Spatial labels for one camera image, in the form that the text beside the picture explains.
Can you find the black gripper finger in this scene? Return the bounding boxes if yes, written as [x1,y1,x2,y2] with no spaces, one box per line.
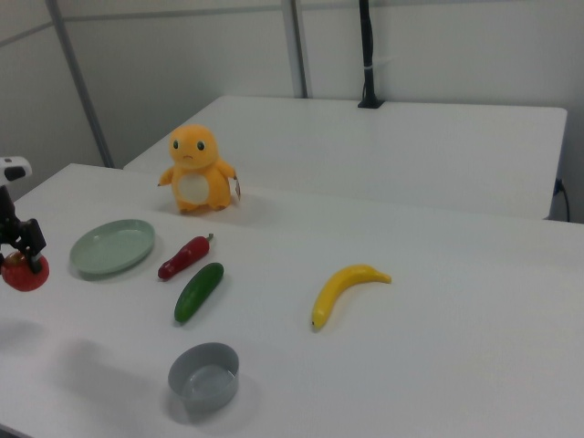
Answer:
[18,218,48,275]
[0,220,22,265]

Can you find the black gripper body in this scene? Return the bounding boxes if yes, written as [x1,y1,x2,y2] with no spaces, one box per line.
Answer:
[0,183,16,224]

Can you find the red apple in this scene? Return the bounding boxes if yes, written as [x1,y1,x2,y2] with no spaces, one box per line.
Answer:
[0,252,50,292]

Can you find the grey bowl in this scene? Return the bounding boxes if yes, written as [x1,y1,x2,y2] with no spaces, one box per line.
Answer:
[167,342,241,407]

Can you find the light green plate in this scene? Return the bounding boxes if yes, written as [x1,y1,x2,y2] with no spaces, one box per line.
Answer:
[68,218,157,276]

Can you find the red chili pepper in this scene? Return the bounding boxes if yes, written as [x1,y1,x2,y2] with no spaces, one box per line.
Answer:
[157,233,215,282]

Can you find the green cucumber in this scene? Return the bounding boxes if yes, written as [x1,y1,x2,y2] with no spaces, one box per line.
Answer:
[173,262,225,323]

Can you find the orange plush toy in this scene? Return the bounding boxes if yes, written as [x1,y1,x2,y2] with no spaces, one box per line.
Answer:
[158,123,243,215]

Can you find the yellow banana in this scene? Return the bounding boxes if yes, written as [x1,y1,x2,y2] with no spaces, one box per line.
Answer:
[311,264,392,333]

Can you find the white side table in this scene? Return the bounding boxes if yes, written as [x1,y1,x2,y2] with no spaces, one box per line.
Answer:
[122,94,569,221]

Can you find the black camera stand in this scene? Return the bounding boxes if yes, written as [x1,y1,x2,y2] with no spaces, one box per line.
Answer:
[357,0,387,110]

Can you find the black cable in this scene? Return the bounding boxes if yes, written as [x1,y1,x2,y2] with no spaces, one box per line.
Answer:
[553,177,571,224]

